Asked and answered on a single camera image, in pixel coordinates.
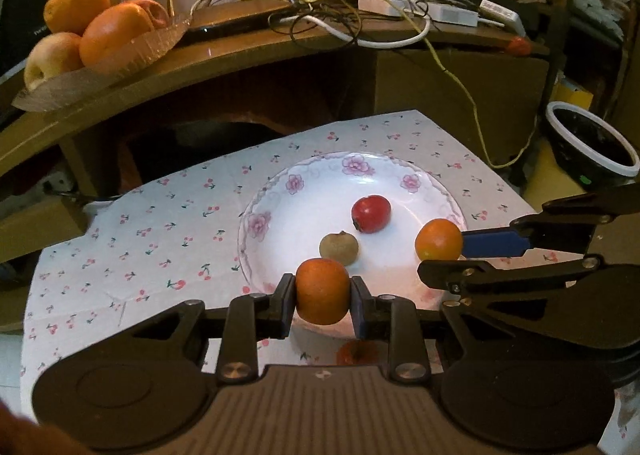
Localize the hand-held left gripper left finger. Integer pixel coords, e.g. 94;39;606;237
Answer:
132;273;297;382

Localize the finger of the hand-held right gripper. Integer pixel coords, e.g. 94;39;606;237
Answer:
460;184;640;259
417;256;640;352

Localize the flat black device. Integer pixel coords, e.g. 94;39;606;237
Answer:
176;0;322;42

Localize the small red tomato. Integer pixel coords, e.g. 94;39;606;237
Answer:
351;195;392;235

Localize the black bowl white rim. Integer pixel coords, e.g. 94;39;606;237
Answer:
545;101;640;192

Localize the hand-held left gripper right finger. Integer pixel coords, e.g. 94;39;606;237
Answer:
350;275;482;384

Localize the small reddish orange fruit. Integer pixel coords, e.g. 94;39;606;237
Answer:
336;339;380;366

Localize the small brown kiwi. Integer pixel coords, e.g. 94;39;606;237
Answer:
319;231;359;267

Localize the tangle of cables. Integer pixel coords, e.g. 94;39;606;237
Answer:
190;0;540;170

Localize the white power adapter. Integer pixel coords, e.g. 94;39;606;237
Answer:
479;0;527;34
429;4;482;28

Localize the white power strip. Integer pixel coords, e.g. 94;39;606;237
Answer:
358;0;432;18

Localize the wooden desk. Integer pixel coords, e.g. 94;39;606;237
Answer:
0;0;557;268

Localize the large orange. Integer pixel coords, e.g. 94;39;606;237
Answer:
43;0;112;36
79;2;156;68

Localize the cherry print tablecloth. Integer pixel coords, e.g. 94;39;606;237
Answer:
20;109;551;418

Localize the white floral plate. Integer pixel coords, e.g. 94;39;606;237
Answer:
238;152;469;340

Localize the yellow box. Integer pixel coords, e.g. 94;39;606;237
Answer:
554;79;597;108

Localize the white cable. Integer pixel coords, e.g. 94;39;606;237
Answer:
269;10;432;50

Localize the red apple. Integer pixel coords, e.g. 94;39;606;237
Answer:
131;0;171;30

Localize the small orange mandarin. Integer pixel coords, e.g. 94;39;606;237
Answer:
415;218;464;262
295;258;351;326

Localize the clear glass fruit tray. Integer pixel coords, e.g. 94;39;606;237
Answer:
11;11;194;114

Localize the pale yellow apple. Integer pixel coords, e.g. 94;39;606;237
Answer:
23;32;85;92

